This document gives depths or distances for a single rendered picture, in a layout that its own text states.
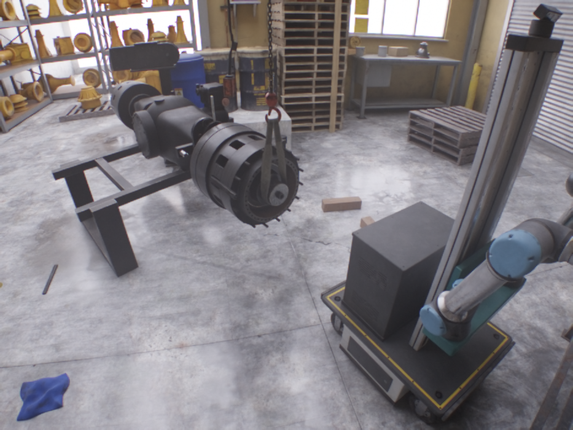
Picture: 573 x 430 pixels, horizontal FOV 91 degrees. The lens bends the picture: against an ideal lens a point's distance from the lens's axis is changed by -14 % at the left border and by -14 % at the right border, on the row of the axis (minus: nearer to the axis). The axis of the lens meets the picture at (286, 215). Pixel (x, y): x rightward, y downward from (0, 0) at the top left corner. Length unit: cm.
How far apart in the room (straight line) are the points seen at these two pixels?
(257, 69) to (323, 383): 409
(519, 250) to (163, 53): 390
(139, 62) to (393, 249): 352
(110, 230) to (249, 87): 314
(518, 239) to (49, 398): 234
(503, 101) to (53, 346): 275
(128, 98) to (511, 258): 384
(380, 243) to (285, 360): 96
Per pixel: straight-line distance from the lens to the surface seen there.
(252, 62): 491
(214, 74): 487
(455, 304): 116
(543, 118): 693
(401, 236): 166
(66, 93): 1052
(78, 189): 362
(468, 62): 812
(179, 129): 260
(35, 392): 242
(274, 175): 192
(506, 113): 118
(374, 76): 641
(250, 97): 503
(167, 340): 230
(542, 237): 99
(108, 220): 260
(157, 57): 420
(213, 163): 200
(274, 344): 217
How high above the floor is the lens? 180
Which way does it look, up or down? 34 degrees down
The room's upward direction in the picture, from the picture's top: straight up
